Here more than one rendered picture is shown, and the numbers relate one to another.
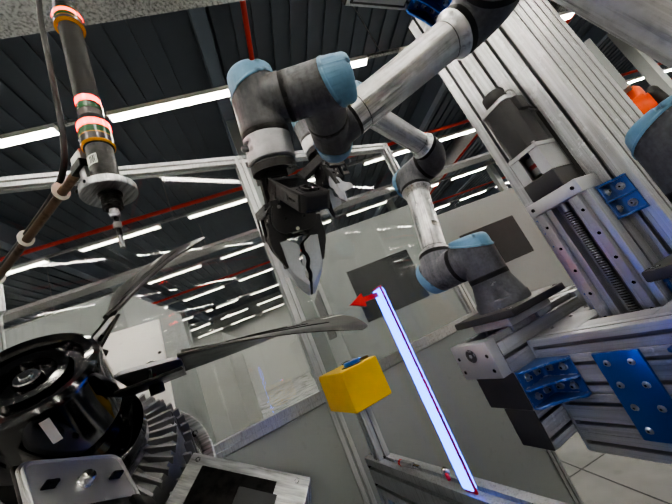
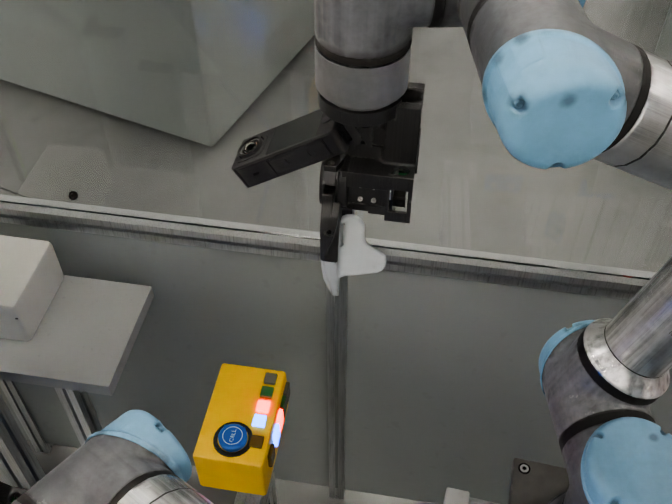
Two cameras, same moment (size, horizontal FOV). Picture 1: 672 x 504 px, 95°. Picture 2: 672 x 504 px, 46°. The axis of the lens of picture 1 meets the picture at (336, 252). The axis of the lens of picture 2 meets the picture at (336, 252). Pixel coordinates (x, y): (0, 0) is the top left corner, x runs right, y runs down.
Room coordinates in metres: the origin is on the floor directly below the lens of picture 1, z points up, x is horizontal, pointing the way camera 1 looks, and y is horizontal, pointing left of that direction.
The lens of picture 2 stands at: (0.42, -0.40, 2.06)
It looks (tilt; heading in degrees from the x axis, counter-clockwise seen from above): 47 degrees down; 39
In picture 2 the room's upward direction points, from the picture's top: straight up
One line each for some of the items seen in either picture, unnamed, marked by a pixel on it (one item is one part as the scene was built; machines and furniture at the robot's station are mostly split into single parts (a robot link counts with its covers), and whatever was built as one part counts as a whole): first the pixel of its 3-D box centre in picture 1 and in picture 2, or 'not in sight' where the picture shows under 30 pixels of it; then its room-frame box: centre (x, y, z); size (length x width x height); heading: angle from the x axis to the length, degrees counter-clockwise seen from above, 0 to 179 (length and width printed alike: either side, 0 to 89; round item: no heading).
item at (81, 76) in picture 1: (81, 75); not in sight; (0.37, 0.26, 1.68); 0.03 x 0.03 x 0.21
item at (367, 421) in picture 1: (370, 429); not in sight; (0.81, 0.09, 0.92); 0.03 x 0.03 x 0.12; 29
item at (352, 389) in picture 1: (353, 387); (244, 430); (0.81, 0.09, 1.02); 0.16 x 0.10 x 0.11; 29
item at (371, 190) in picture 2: (327, 167); (368, 146); (0.85, -0.08, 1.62); 0.09 x 0.08 x 0.12; 119
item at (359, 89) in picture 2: (314, 147); (362, 64); (0.85, -0.07, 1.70); 0.08 x 0.08 x 0.05
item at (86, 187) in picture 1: (100, 171); not in sight; (0.38, 0.27, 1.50); 0.09 x 0.07 x 0.10; 64
